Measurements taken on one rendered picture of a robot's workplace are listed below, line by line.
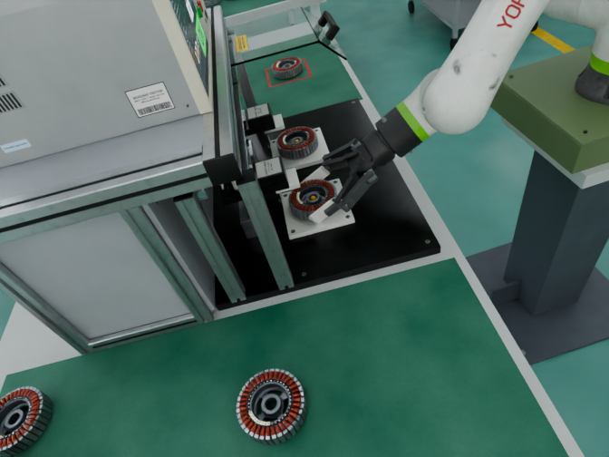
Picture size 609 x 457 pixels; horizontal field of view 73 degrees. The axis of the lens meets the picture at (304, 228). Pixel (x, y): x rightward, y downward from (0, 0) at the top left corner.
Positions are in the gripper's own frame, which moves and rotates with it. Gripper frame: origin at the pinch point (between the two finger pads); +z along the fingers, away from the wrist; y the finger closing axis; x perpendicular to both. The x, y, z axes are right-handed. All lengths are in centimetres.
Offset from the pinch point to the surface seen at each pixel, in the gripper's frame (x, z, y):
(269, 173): 14.0, 0.9, -2.2
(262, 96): -1, 9, 65
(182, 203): 30.9, 5.9, -20.3
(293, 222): 1.1, 6.3, -3.6
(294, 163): -0.7, 3.2, 18.0
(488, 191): -111, -32, 64
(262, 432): 7, 16, -47
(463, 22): -120, -84, 206
